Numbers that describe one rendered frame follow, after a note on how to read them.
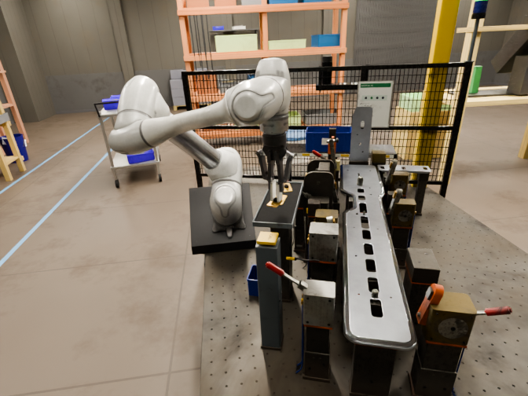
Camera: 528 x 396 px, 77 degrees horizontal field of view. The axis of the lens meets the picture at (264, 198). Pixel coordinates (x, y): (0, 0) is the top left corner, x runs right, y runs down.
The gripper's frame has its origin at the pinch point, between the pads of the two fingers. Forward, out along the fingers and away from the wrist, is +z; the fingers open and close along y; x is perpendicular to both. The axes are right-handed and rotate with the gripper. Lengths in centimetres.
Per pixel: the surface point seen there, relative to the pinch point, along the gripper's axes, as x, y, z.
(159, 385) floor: -12, -70, 126
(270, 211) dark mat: 2.3, -3.6, 9.8
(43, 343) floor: -23, -161, 126
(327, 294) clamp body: -20.1, 24.6, 19.8
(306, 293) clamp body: -22.1, 19.2, 19.8
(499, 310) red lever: -9, 67, 19
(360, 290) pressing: -7.7, 31.7, 25.8
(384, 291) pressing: -5.1, 38.6, 25.8
